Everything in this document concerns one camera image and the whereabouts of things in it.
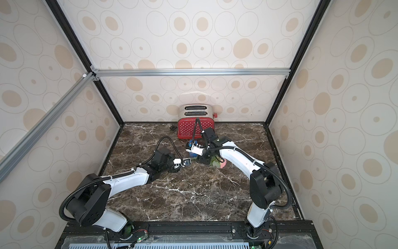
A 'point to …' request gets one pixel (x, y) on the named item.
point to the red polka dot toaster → (194, 118)
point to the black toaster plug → (172, 127)
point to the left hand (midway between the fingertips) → (185, 156)
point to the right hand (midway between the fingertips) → (206, 154)
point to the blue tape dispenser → (190, 143)
